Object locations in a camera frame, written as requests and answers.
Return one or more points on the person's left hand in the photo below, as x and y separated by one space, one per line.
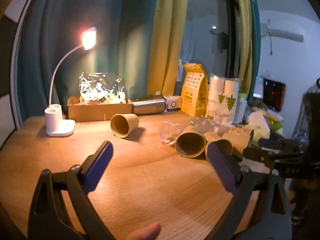
146 232

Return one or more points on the clear plastic sleeve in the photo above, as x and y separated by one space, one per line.
207 126

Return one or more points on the brown cup lying right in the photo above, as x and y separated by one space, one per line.
240 138

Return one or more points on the brown paper cup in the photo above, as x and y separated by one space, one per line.
193 136
130 121
221 145

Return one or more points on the white desk lamp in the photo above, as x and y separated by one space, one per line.
60 127

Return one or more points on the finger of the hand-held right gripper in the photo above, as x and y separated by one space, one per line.
271 143
260 156

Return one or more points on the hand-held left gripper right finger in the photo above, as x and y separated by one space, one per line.
222 170

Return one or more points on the yellow paper bag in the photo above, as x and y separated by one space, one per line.
193 92

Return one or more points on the small white box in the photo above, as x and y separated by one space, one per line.
172 103

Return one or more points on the stainless steel bottle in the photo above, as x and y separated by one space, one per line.
148 106

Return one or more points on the black device with lights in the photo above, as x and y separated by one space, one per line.
274 95

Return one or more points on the clear plastic bag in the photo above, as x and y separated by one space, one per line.
100 87

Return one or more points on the crumpled clear plastic wrapper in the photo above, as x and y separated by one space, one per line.
171 133

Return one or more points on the window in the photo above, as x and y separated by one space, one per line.
207 30

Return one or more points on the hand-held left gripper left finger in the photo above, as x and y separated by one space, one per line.
97 170

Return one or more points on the white plastic bag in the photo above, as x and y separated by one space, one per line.
260 126

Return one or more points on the white paper cup package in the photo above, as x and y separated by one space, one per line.
221 97

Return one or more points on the cardboard box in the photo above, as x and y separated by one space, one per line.
100 112

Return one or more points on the teal curtain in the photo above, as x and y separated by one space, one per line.
112 30
256 42

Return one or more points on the yellow curtain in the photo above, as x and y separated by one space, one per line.
165 42
245 30

